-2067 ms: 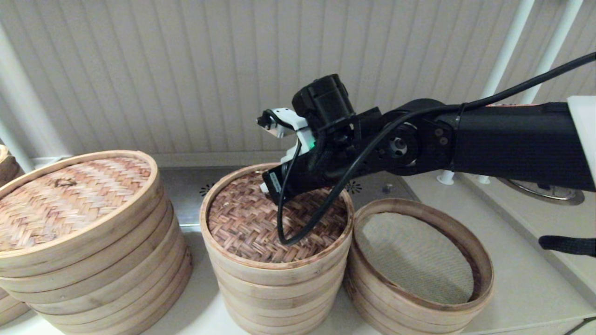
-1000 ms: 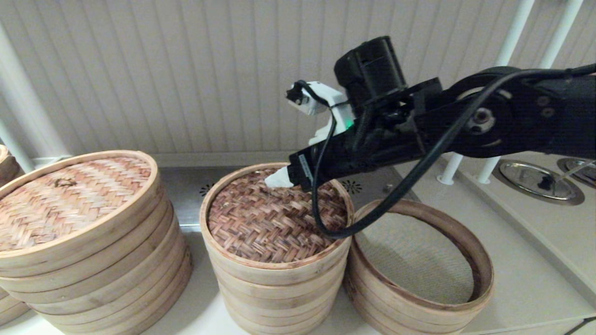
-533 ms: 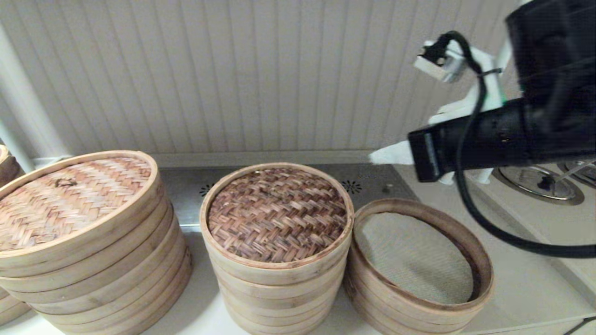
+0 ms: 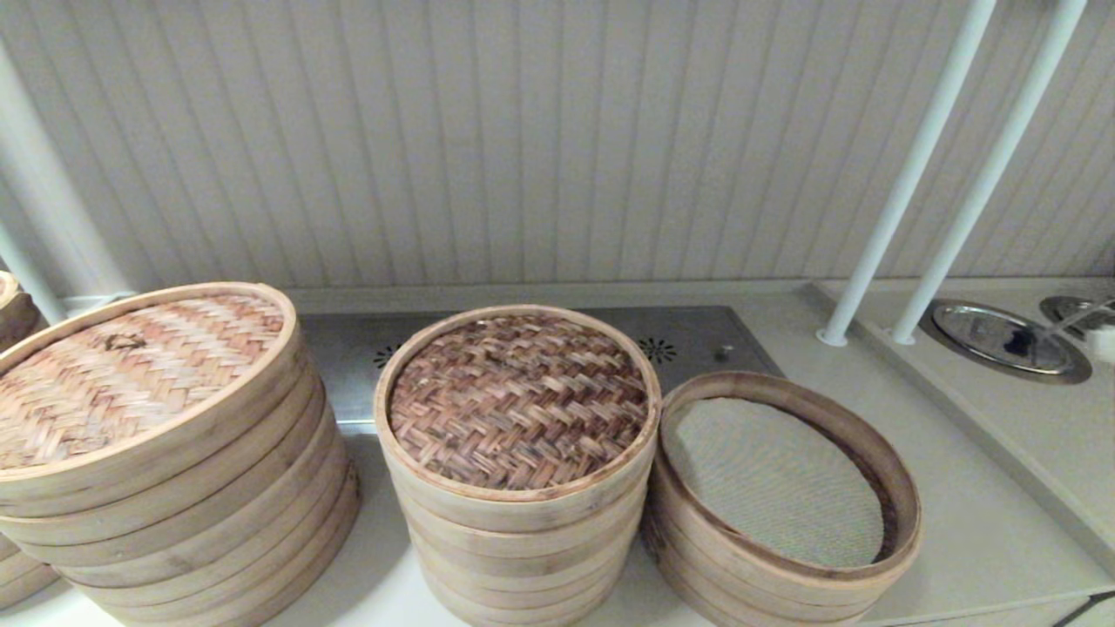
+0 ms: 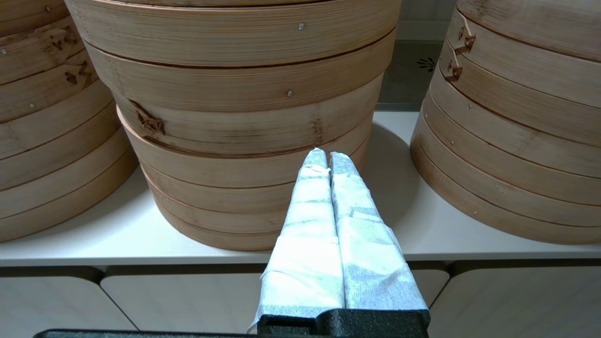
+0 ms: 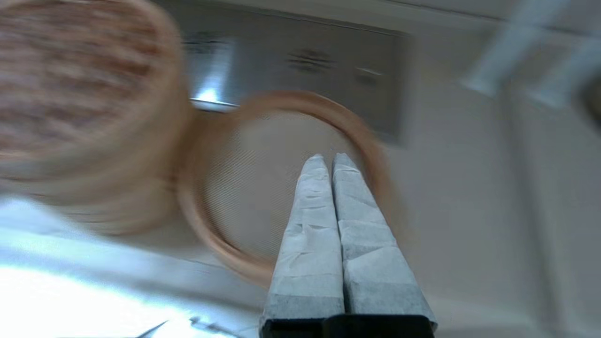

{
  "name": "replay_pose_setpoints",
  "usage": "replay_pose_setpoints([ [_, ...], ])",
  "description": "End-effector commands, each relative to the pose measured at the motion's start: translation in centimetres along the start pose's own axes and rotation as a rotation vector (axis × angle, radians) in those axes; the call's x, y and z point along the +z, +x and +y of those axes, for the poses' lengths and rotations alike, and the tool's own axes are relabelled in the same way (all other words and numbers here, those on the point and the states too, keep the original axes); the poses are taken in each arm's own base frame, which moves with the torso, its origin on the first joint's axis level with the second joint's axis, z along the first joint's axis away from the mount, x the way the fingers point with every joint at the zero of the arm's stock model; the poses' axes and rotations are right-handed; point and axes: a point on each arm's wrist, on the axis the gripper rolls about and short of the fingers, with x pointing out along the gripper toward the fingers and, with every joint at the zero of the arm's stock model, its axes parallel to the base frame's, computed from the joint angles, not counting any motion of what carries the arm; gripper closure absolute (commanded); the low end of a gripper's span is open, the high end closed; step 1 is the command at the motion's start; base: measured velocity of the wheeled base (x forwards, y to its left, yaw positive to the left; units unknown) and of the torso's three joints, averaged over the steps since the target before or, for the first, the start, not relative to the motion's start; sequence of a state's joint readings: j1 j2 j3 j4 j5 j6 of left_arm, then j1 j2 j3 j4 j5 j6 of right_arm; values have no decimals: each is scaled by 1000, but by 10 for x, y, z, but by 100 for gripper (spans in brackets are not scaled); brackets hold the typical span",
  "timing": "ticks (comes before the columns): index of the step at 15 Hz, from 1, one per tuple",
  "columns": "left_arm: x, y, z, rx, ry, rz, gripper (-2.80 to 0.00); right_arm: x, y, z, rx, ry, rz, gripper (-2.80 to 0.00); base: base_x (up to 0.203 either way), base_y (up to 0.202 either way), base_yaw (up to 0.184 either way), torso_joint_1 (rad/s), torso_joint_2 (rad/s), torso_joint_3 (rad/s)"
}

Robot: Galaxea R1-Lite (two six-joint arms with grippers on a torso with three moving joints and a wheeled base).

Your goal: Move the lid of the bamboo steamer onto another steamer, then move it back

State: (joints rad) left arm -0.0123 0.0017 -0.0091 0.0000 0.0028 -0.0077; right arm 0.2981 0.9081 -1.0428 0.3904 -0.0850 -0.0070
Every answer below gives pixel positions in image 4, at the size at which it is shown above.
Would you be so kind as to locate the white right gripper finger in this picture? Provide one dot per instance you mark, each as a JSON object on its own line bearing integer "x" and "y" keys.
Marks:
{"x": 1104, "y": 345}

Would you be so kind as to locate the round steel counter lid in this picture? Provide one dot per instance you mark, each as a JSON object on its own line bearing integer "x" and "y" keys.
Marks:
{"x": 1058, "y": 309}
{"x": 976, "y": 331}

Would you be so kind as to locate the wide low bamboo steamer stack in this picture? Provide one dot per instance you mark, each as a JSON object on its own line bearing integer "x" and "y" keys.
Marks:
{"x": 740, "y": 596}

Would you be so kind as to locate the dark woven bamboo lid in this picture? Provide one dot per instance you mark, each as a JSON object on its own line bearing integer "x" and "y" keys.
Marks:
{"x": 523, "y": 401}

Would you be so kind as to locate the stainless steel steam plate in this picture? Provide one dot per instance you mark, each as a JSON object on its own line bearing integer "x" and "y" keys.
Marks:
{"x": 348, "y": 383}

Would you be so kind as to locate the large bamboo steamer stack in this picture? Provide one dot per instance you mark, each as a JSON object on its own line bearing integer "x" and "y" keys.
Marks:
{"x": 218, "y": 557}

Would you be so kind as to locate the white slanted metal pole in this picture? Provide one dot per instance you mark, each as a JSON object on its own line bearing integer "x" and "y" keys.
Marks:
{"x": 984, "y": 174}
{"x": 906, "y": 174}

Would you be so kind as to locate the grey mesh steamer liner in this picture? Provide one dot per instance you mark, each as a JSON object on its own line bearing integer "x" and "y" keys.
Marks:
{"x": 766, "y": 488}

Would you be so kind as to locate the thick white pipe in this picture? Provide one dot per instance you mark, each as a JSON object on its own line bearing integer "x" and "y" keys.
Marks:
{"x": 52, "y": 209}

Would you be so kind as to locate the large light woven steamer lid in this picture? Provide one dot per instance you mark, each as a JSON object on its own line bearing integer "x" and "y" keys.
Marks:
{"x": 131, "y": 383}

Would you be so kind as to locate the brown bamboo steamer at edge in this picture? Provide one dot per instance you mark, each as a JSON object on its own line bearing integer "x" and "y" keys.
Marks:
{"x": 13, "y": 318}

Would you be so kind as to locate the bamboo steamer stack behind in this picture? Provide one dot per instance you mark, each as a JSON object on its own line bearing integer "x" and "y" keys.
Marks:
{"x": 17, "y": 575}

